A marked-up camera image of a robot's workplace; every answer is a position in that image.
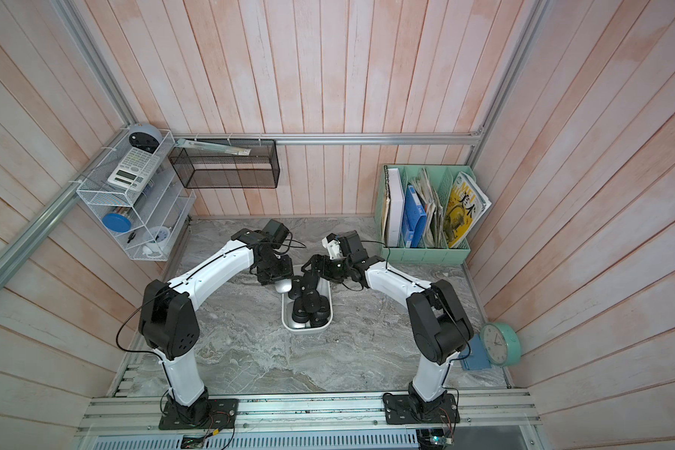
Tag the white storage box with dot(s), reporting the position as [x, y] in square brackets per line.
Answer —
[324, 289]

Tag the white wire shelf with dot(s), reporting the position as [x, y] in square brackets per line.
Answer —
[163, 202]

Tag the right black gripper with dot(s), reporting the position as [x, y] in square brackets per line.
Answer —
[323, 272]

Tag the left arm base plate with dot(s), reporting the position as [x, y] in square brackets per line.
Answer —
[203, 414]

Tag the ruler on basket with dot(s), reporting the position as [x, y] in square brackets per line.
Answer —
[223, 149]

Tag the green round clock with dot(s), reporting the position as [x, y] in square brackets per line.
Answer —
[501, 344]

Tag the blue wallet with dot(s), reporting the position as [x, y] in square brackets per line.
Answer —
[476, 357]

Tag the green file organizer box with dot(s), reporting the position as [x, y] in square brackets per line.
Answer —
[441, 177]

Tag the white book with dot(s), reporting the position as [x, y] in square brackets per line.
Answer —
[396, 206]

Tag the yellow magazine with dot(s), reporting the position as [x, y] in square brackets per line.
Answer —
[466, 205]

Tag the white calculator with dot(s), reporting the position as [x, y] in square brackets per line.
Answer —
[134, 171]

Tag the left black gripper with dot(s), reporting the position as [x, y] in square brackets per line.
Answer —
[287, 271]

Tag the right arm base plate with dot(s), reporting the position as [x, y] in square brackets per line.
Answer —
[410, 409]

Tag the white round speaker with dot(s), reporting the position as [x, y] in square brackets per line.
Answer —
[145, 137]

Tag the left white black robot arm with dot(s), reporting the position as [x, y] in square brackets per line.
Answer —
[168, 316]

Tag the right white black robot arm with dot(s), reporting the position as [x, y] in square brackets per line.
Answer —
[440, 326]

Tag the silver mouse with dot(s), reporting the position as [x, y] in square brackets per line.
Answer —
[283, 286]

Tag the blue folder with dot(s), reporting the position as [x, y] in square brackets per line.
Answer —
[414, 218]

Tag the black mouse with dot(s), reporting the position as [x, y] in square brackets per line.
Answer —
[302, 313]
[304, 287]
[321, 316]

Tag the blue lid container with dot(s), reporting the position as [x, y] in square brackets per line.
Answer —
[118, 220]

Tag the papers in organizer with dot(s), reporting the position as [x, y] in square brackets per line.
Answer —
[427, 231]

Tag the black mesh basket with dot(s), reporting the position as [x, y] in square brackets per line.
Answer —
[198, 169]

